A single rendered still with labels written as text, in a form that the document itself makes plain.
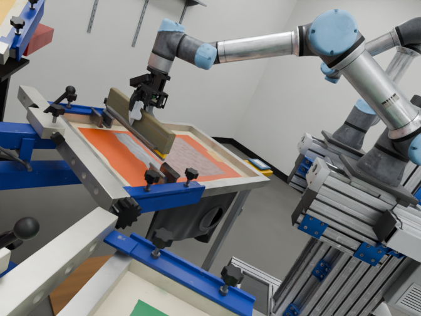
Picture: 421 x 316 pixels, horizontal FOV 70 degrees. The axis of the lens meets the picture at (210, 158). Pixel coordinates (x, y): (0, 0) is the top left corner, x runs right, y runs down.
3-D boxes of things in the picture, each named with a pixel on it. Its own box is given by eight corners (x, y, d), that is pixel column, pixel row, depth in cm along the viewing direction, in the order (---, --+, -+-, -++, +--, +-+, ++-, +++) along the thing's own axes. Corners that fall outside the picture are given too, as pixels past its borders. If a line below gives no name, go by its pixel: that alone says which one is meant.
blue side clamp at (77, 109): (113, 123, 136) (118, 110, 134) (118, 128, 134) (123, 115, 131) (42, 117, 113) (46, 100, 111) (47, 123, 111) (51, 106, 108)
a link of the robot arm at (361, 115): (342, 119, 148) (358, 94, 143) (348, 120, 158) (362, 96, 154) (366, 131, 142) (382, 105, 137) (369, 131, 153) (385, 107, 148)
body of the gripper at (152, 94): (145, 108, 96) (157, 72, 92) (131, 97, 101) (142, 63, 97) (163, 111, 102) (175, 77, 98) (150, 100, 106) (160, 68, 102)
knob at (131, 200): (124, 212, 76) (133, 188, 73) (136, 226, 73) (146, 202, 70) (97, 217, 70) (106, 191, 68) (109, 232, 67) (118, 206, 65)
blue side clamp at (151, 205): (189, 194, 106) (197, 178, 104) (198, 202, 103) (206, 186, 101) (114, 205, 83) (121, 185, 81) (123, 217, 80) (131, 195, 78)
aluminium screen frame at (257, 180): (189, 129, 173) (192, 123, 171) (267, 186, 141) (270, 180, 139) (43, 116, 112) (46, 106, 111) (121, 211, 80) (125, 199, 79)
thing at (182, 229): (201, 229, 153) (230, 170, 141) (212, 241, 148) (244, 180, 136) (123, 252, 117) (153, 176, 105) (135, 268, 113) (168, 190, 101)
